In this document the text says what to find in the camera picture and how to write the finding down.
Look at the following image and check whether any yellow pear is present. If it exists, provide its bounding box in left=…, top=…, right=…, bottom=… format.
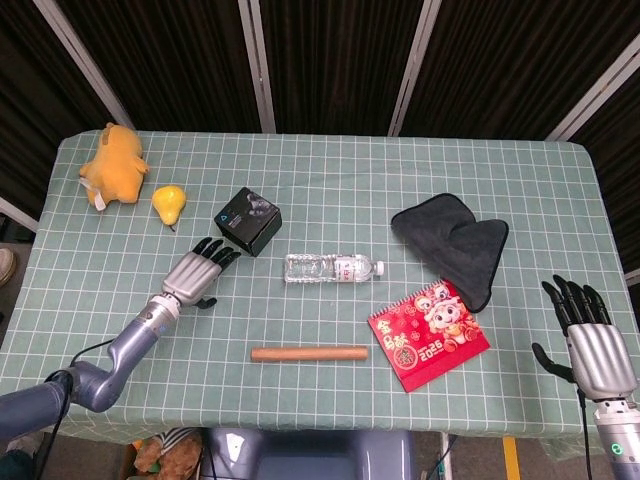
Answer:
left=151, top=185, right=188, bottom=234

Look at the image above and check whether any wooden rolling pin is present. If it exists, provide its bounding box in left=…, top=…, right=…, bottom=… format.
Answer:
left=250, top=345, right=370, bottom=363

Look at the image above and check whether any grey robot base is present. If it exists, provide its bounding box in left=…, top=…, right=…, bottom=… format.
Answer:
left=202, top=427, right=416, bottom=480

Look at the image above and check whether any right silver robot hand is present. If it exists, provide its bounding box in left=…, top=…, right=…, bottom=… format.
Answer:
left=531, top=274, right=639, bottom=401

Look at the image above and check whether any orange plush toy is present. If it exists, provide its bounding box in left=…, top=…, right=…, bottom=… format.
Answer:
left=78, top=122, right=151, bottom=212

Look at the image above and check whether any dark pleated curtain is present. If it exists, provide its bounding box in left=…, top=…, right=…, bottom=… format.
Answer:
left=0, top=0, right=640, bottom=281

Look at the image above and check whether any brown plush toy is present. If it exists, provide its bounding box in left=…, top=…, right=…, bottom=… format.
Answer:
left=130, top=428, right=204, bottom=480

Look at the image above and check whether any green checkered tablecloth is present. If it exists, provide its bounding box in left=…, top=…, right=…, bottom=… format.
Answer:
left=0, top=130, right=632, bottom=447

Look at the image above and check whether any white table leg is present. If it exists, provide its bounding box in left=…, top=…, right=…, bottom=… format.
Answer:
left=439, top=433, right=454, bottom=480

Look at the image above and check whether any white shoe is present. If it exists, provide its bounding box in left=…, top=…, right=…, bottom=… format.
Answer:
left=0, top=248, right=16, bottom=287

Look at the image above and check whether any black cable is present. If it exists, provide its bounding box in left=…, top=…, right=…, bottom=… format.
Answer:
left=577, top=387, right=595, bottom=480
left=32, top=338, right=117, bottom=480

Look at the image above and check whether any clear plastic water bottle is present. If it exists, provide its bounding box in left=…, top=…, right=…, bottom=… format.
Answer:
left=284, top=253, right=385, bottom=284

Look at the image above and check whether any red 2026 desk calendar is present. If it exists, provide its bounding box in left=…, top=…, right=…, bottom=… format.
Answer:
left=367, top=279, right=492, bottom=394

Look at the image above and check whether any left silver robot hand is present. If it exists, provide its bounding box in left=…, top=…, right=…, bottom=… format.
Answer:
left=160, top=237, right=242, bottom=309

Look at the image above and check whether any yellow floor tape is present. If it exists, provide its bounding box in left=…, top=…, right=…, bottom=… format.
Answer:
left=502, top=436, right=521, bottom=480

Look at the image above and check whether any dark grey towel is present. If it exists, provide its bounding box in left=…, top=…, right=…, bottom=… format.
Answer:
left=390, top=193, right=510, bottom=315

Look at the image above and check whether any white frame post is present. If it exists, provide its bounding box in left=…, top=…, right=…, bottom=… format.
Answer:
left=33, top=0, right=135, bottom=130
left=545, top=37, right=640, bottom=142
left=387, top=0, right=444, bottom=136
left=0, top=195, right=39, bottom=232
left=237, top=0, right=277, bottom=134

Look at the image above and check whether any black cardboard box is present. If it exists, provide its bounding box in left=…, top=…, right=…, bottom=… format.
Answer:
left=213, top=186, right=283, bottom=258

